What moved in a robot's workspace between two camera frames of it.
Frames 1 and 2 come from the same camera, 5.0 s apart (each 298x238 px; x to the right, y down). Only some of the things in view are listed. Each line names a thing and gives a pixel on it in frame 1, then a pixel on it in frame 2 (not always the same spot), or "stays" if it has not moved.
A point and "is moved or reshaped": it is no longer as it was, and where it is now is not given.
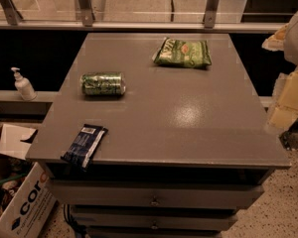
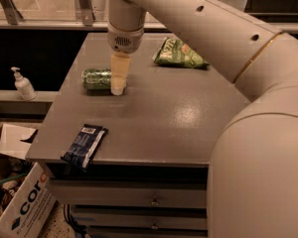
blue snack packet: x=84 y=146 stays
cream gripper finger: x=276 y=41 → x=125 y=39
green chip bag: x=184 y=53 stays
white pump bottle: x=23 y=85 stays
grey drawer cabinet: x=187 y=150 stays
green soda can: x=103 y=83 is moved or reshaped
